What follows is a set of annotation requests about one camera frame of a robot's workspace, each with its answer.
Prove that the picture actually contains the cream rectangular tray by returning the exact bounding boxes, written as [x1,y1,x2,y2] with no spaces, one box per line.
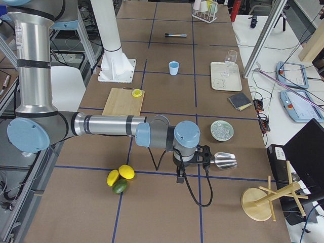
[210,62,242,92]

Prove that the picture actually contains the bamboo cutting board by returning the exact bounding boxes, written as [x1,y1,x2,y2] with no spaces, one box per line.
[102,88,145,116]

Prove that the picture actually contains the blue teach pendant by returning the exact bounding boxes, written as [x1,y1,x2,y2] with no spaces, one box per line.
[276,61,309,89]
[279,91,323,123]

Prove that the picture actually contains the wooden mug tree stand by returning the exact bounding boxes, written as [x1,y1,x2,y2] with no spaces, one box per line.
[241,161,308,222]

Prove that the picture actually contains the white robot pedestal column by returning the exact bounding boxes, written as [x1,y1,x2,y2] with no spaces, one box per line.
[91,0,136,83]

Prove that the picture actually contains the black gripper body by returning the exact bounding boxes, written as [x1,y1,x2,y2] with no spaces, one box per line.
[173,145,211,170]

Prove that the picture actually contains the light blue cup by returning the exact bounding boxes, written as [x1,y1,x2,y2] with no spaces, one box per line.
[169,61,180,76]

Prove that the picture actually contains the clear wine glass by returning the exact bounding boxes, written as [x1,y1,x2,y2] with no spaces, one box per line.
[222,50,237,77]

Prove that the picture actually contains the black metal muddler stick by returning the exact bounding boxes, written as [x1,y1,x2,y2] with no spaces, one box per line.
[165,33,187,38]

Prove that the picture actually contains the white cup rack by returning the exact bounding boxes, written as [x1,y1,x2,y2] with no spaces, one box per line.
[192,0,218,23]

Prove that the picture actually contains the yellow lemon upper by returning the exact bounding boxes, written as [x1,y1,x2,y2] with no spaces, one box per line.
[118,165,135,179]

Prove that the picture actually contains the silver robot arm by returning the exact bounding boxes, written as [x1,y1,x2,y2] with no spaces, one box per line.
[6,1,212,183]

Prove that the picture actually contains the yellow lemon left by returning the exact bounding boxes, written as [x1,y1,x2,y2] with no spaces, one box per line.
[106,170,119,187]

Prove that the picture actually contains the aluminium frame post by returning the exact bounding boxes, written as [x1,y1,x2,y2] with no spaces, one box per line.
[242,0,287,78]

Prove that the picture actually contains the lower blue teach pendant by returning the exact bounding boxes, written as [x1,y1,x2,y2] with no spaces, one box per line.
[279,91,323,123]

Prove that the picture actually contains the white chair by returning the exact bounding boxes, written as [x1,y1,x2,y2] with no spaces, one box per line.
[51,66,86,112]

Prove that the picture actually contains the green bowl with ice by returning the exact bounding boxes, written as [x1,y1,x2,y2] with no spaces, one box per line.
[210,120,234,142]

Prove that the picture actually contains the metal ice scoop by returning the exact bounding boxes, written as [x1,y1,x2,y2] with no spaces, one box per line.
[211,152,238,170]

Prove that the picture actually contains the upper blue teach pendant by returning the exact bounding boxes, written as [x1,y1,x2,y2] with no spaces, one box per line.
[276,61,309,89]

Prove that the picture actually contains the green lime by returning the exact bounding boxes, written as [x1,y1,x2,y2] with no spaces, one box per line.
[112,179,128,194]

